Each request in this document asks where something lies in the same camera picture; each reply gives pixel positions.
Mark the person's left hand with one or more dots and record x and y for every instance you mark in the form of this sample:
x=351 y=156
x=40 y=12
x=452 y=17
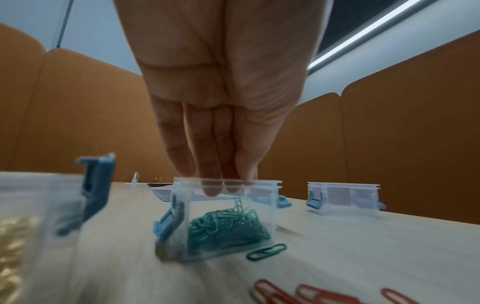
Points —
x=225 y=59

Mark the sorted heap of green clips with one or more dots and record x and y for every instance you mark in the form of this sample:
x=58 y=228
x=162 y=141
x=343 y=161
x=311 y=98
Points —
x=225 y=228

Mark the ceiling light strip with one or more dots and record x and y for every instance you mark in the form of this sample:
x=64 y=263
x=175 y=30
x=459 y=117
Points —
x=367 y=32

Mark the pile of colored paper clips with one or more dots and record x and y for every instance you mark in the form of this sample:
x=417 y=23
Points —
x=307 y=289

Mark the sorted heap of gold clips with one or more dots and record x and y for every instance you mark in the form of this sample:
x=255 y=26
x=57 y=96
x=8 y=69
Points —
x=11 y=252

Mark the transparent box with blue latches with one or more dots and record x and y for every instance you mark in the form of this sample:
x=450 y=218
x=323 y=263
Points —
x=93 y=184
x=167 y=222
x=337 y=199

